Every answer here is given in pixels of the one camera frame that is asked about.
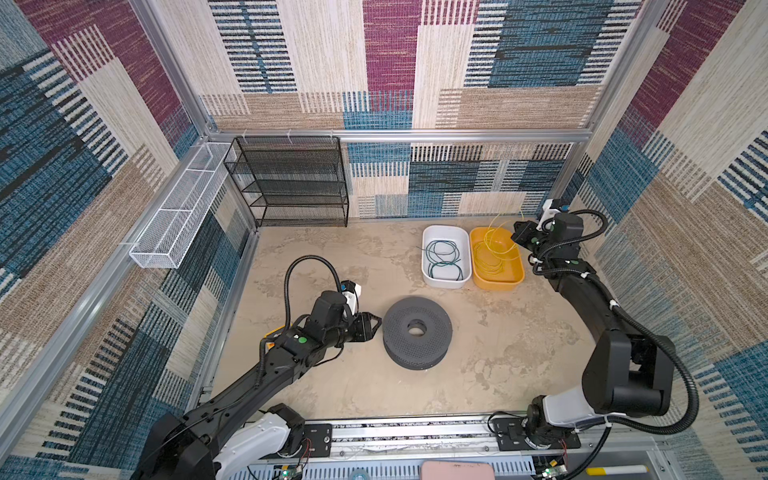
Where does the dark grey foam spool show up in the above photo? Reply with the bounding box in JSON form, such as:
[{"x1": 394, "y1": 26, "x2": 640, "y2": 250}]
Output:
[{"x1": 382, "y1": 296, "x2": 453, "y2": 370}]

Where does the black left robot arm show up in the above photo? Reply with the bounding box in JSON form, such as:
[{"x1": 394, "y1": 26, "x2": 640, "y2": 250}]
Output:
[{"x1": 132, "y1": 274, "x2": 382, "y2": 479}]

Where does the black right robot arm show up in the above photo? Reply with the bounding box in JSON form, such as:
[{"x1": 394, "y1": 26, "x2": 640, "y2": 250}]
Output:
[{"x1": 511, "y1": 204, "x2": 700, "y2": 448}]

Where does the yellow plastic bin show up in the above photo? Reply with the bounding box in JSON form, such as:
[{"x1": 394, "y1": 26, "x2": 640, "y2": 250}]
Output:
[{"x1": 470, "y1": 227, "x2": 525, "y2": 292}]

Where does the white plastic bin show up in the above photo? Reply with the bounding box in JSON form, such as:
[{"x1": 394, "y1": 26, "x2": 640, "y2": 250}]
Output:
[{"x1": 420, "y1": 225, "x2": 473, "y2": 290}]

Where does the yellow calculator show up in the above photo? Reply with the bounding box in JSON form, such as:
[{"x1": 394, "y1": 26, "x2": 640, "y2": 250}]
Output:
[{"x1": 263, "y1": 326, "x2": 284, "y2": 350}]

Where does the yellow white marker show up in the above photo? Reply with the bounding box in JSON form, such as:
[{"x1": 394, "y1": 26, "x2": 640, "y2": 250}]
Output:
[{"x1": 586, "y1": 464, "x2": 650, "y2": 477}]

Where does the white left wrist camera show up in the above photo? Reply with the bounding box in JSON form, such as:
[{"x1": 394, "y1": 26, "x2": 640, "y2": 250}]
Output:
[{"x1": 341, "y1": 280, "x2": 362, "y2": 316}]

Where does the yellow cable coil in bin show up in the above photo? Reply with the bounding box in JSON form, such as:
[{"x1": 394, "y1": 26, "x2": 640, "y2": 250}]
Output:
[{"x1": 475, "y1": 242, "x2": 521, "y2": 278}]

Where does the green cable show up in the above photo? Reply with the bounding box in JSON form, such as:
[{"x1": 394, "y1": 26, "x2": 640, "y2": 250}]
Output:
[{"x1": 422, "y1": 239, "x2": 466, "y2": 282}]

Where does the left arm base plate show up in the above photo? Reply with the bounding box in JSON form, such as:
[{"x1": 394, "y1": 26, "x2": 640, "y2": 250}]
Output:
[{"x1": 279, "y1": 423, "x2": 333, "y2": 459}]

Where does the aluminium mounting rail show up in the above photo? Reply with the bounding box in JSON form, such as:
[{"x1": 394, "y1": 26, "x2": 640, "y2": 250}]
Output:
[{"x1": 228, "y1": 413, "x2": 677, "y2": 479}]

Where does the black wire shelf rack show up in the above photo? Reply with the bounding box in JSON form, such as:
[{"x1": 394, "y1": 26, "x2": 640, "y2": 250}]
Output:
[{"x1": 223, "y1": 136, "x2": 350, "y2": 228}]

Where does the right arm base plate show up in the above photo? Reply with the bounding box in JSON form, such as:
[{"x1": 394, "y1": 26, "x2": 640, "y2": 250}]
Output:
[{"x1": 490, "y1": 416, "x2": 582, "y2": 452}]

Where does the white wire mesh basket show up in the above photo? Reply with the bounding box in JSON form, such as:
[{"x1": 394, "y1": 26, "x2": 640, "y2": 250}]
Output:
[{"x1": 130, "y1": 142, "x2": 229, "y2": 269}]

